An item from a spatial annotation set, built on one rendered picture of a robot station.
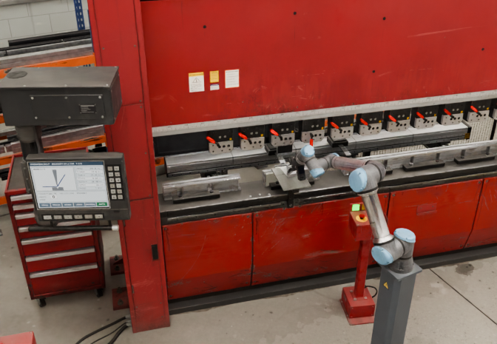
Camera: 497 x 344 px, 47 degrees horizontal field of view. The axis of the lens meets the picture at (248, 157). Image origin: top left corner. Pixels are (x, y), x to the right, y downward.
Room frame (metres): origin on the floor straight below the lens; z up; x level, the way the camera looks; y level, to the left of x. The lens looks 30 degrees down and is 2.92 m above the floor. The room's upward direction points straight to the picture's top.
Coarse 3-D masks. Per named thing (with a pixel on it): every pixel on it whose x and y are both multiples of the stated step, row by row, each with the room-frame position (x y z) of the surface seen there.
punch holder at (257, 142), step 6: (252, 126) 3.18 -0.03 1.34; (258, 126) 3.19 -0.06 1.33; (240, 132) 3.16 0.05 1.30; (246, 132) 3.17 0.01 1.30; (252, 132) 3.18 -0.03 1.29; (258, 132) 3.19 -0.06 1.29; (240, 138) 3.17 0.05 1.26; (252, 138) 3.18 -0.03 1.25; (258, 138) 3.18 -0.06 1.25; (240, 144) 3.17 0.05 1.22; (246, 144) 3.17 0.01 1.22; (252, 144) 3.18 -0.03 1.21; (258, 144) 3.18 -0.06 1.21
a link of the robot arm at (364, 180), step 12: (360, 168) 2.63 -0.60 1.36; (372, 168) 2.64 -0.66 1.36; (360, 180) 2.56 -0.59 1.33; (372, 180) 2.58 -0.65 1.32; (360, 192) 2.57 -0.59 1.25; (372, 192) 2.55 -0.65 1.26; (372, 204) 2.53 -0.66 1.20; (372, 216) 2.51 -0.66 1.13; (384, 216) 2.53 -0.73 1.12; (372, 228) 2.50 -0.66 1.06; (384, 228) 2.48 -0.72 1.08; (384, 240) 2.44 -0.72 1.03; (396, 240) 2.48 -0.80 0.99; (372, 252) 2.45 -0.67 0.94; (384, 252) 2.40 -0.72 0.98; (396, 252) 2.42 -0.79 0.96; (384, 264) 2.40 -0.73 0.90
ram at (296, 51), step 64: (192, 0) 3.10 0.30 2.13; (256, 0) 3.18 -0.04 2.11; (320, 0) 3.28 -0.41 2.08; (384, 0) 3.38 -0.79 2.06; (448, 0) 3.48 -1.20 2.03; (192, 64) 3.09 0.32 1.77; (256, 64) 3.19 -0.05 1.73; (320, 64) 3.28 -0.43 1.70; (384, 64) 3.39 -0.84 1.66; (448, 64) 3.50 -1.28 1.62; (192, 128) 3.09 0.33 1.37
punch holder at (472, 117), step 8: (472, 104) 3.56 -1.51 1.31; (480, 104) 3.57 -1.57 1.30; (488, 104) 3.59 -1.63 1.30; (464, 112) 3.61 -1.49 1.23; (472, 112) 3.56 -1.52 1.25; (480, 112) 3.57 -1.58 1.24; (488, 112) 3.59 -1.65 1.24; (464, 120) 3.60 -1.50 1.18; (472, 120) 3.56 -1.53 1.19; (480, 120) 3.57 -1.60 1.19
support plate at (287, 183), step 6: (276, 168) 3.24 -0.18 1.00; (276, 174) 3.17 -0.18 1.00; (282, 174) 3.17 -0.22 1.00; (282, 180) 3.09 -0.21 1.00; (288, 180) 3.09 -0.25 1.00; (294, 180) 3.09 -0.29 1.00; (306, 180) 3.09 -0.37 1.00; (282, 186) 3.02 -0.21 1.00; (288, 186) 3.02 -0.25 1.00; (294, 186) 3.02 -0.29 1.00; (300, 186) 3.02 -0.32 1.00; (306, 186) 3.02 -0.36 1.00
